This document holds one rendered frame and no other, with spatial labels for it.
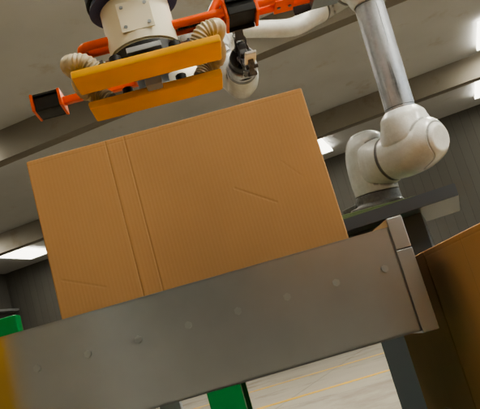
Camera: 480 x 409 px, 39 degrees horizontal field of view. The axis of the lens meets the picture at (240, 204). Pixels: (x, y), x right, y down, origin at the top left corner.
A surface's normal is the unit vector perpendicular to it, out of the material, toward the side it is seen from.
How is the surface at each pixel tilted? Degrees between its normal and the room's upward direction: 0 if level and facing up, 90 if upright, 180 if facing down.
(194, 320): 90
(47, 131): 90
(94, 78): 180
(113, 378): 90
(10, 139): 90
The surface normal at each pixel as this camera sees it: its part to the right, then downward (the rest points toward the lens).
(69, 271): 0.00, -0.20
